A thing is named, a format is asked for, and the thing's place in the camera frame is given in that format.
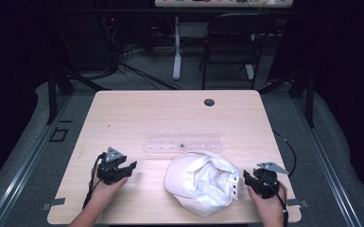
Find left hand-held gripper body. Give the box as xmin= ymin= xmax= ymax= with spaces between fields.
xmin=96 ymin=147 xmax=129 ymax=185

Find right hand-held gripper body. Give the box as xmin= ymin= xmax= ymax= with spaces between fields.
xmin=252 ymin=162 xmax=290 ymax=200

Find white cap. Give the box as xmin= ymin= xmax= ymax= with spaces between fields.
xmin=164 ymin=150 xmax=241 ymax=218

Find person's left hand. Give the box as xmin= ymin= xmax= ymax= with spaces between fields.
xmin=89 ymin=167 xmax=129 ymax=206

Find person's right hand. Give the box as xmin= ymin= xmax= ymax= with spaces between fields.
xmin=247 ymin=183 xmax=286 ymax=223

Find clear acrylic rack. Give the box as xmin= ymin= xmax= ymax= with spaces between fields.
xmin=143 ymin=127 xmax=224 ymax=156

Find black metal stand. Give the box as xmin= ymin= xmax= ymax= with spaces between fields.
xmin=45 ymin=64 xmax=112 ymax=126
xmin=257 ymin=64 xmax=317 ymax=129

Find white desk leg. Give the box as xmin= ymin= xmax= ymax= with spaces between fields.
xmin=172 ymin=16 xmax=183 ymax=81

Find black chair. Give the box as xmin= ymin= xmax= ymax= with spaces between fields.
xmin=199 ymin=12 xmax=276 ymax=91

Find white desk top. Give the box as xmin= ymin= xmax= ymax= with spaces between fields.
xmin=154 ymin=0 xmax=295 ymax=9

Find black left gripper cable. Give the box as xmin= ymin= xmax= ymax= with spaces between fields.
xmin=82 ymin=152 xmax=107 ymax=210

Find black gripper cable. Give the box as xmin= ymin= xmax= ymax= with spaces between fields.
xmin=258 ymin=130 xmax=298 ymax=227
xmin=82 ymin=152 xmax=107 ymax=210

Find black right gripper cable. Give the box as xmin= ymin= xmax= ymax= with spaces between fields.
xmin=258 ymin=130 xmax=298 ymax=227

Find grey metal bracket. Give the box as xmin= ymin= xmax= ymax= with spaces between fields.
xmin=286 ymin=199 xmax=310 ymax=209
xmin=40 ymin=197 xmax=67 ymax=212

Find aluminium floor rail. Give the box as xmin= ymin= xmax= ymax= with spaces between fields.
xmin=291 ymin=96 xmax=364 ymax=227
xmin=0 ymin=94 xmax=74 ymax=227

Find black floor cables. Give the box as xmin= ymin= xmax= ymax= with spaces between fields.
xmin=98 ymin=15 xmax=183 ymax=91

